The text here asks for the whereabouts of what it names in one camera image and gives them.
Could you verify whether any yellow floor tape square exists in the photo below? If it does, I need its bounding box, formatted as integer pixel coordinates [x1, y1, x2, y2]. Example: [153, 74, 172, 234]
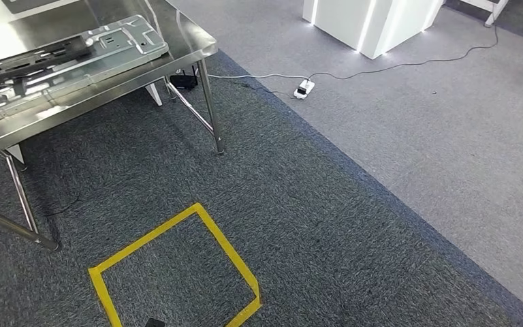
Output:
[87, 202, 263, 327]

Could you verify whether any white furniture leg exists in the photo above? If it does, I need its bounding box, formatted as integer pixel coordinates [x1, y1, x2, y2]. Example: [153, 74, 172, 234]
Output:
[459, 0, 511, 28]

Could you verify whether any white power cable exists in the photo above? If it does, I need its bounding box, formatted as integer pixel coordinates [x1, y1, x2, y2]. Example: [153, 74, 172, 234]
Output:
[206, 72, 311, 82]

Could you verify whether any stainless steel workbench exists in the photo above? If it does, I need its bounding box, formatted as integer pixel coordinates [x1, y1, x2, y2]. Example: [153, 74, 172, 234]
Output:
[0, 0, 225, 252]

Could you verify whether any stamped metal panel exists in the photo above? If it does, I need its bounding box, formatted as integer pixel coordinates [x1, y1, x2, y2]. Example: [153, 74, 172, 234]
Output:
[0, 14, 170, 131]

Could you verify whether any white box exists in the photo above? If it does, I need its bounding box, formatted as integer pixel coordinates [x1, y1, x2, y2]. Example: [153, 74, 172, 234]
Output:
[302, 0, 446, 61]

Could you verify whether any thin black floor cable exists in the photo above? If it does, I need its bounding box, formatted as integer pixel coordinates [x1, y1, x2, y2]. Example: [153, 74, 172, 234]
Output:
[307, 17, 501, 83]

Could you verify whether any black plastic plate bracket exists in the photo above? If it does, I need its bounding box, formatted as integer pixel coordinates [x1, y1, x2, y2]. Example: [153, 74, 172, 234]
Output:
[0, 34, 94, 92]

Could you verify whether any white power strip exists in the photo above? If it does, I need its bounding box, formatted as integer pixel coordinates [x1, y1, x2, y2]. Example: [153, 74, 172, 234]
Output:
[293, 78, 316, 101]

